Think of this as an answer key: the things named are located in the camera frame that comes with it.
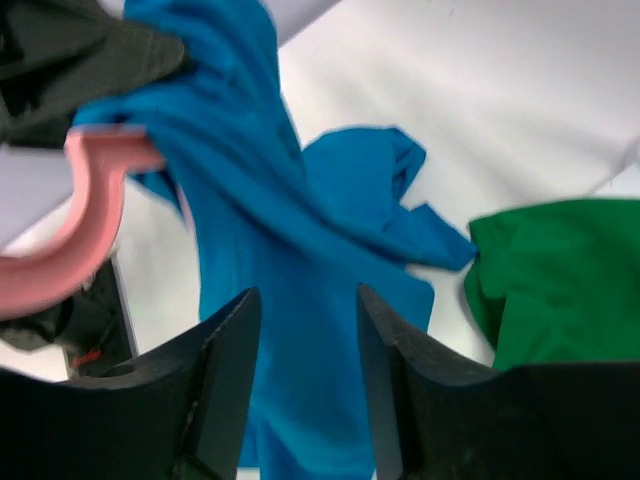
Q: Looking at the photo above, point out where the green t-shirt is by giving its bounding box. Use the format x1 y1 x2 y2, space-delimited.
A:
464 198 639 370

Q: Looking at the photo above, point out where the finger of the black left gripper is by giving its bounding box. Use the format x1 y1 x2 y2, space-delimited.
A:
1 1 191 149

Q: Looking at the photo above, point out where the pink plastic hanger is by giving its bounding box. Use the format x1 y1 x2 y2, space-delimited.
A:
1 128 164 321

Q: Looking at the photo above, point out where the blue t-shirt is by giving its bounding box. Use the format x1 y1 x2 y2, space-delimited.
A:
76 1 476 479

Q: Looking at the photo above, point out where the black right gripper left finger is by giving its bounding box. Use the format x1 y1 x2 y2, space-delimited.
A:
1 288 261 480

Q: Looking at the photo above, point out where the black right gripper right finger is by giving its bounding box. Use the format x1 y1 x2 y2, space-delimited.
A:
357 285 639 479

